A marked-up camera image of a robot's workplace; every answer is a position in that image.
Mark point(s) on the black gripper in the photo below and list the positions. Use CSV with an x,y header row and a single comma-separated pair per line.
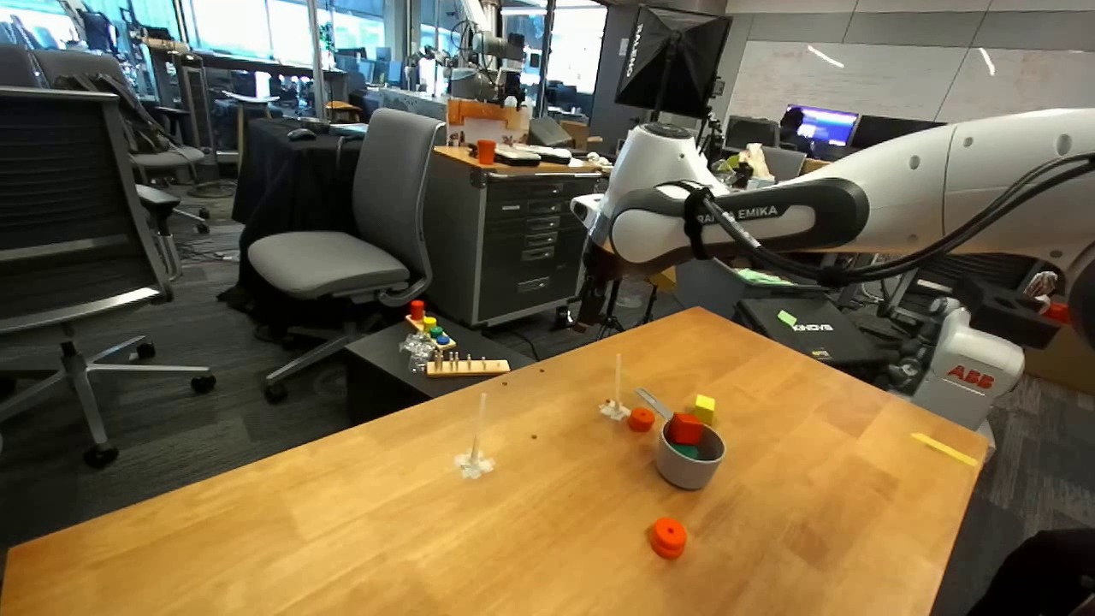
x,y
600,287

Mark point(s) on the yellow cube block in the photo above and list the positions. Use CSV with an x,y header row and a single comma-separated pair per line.
x,y
703,408

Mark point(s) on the grey plastic pot with handle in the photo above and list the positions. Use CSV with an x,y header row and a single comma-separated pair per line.
x,y
682,468

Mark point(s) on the red-orange cube block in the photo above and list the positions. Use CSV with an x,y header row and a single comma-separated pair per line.
x,y
682,427

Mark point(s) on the white ABB robot base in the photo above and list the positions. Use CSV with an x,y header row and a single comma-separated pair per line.
x,y
965,370

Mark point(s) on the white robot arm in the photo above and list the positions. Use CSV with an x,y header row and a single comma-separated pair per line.
x,y
1014,182

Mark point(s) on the grey drawer cabinet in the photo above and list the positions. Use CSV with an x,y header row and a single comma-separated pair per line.
x,y
506,239

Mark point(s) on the small orange round block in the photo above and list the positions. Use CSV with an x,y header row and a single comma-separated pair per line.
x,y
642,418

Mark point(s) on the colourful wooden stacking toy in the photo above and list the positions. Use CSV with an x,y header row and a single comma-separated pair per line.
x,y
430,326

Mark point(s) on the black low side table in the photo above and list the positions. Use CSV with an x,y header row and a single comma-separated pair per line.
x,y
393,368

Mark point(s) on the black softbox light stand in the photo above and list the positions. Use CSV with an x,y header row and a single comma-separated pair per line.
x,y
671,62

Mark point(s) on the grey office chair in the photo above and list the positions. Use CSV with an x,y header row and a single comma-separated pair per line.
x,y
379,260

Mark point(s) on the orange round block with hole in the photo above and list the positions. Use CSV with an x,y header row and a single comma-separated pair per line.
x,y
667,537

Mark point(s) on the lit computer monitor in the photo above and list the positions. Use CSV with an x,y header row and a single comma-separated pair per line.
x,y
828,127

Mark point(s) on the black mesh office chair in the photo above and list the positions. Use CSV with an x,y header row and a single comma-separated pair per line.
x,y
75,245

